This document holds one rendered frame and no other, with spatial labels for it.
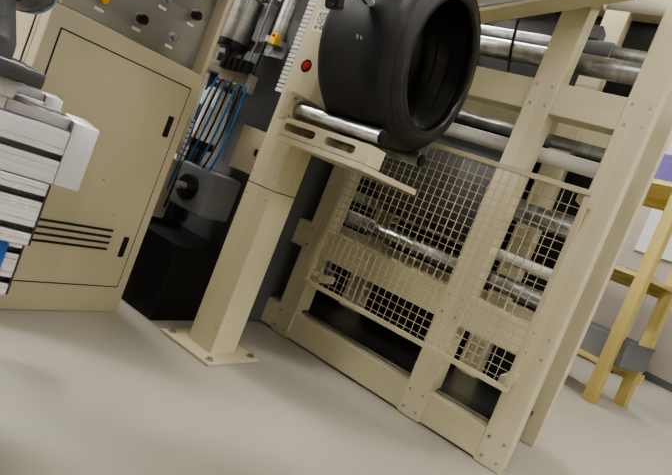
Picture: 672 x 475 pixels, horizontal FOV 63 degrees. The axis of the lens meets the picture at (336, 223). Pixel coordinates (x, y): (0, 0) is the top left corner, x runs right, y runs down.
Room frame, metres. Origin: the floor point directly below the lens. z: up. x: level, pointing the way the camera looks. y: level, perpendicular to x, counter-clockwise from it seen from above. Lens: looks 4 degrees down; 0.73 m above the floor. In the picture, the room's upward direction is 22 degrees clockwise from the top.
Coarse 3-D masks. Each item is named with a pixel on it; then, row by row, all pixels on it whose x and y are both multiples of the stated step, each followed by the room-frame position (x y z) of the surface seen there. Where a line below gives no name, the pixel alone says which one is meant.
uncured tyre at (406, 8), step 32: (352, 0) 1.62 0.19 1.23; (384, 0) 1.56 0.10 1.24; (416, 0) 1.55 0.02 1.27; (448, 0) 1.90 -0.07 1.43; (352, 32) 1.59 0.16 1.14; (384, 32) 1.54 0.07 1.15; (416, 32) 1.57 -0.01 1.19; (448, 32) 1.99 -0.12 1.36; (480, 32) 1.89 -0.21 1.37; (320, 64) 1.68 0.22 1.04; (352, 64) 1.60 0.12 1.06; (384, 64) 1.55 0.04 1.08; (416, 64) 2.10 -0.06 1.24; (448, 64) 2.03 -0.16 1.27; (352, 96) 1.64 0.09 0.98; (384, 96) 1.59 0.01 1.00; (416, 96) 2.08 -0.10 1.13; (448, 96) 2.02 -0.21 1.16; (384, 128) 1.67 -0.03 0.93; (416, 128) 1.74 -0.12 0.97
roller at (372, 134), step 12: (300, 108) 1.80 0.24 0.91; (312, 108) 1.79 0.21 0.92; (312, 120) 1.77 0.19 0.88; (324, 120) 1.74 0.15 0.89; (336, 120) 1.71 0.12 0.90; (348, 120) 1.70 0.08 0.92; (348, 132) 1.69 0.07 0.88; (360, 132) 1.66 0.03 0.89; (372, 132) 1.64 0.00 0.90; (384, 132) 1.63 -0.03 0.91
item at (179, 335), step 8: (168, 328) 1.97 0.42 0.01; (176, 328) 2.00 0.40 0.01; (184, 328) 2.03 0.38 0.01; (168, 336) 1.91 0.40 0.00; (176, 336) 1.92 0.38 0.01; (184, 336) 1.95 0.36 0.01; (184, 344) 1.88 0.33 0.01; (192, 344) 1.91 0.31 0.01; (192, 352) 1.84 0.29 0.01; (200, 352) 1.87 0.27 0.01; (208, 352) 1.89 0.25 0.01; (232, 352) 1.98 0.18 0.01; (240, 352) 2.01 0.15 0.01; (248, 352) 2.04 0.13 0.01; (200, 360) 1.81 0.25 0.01; (208, 360) 1.82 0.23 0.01; (216, 360) 1.85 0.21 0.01; (224, 360) 1.88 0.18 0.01; (232, 360) 1.91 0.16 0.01; (240, 360) 1.94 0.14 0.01; (248, 360) 1.97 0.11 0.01; (256, 360) 2.00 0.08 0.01
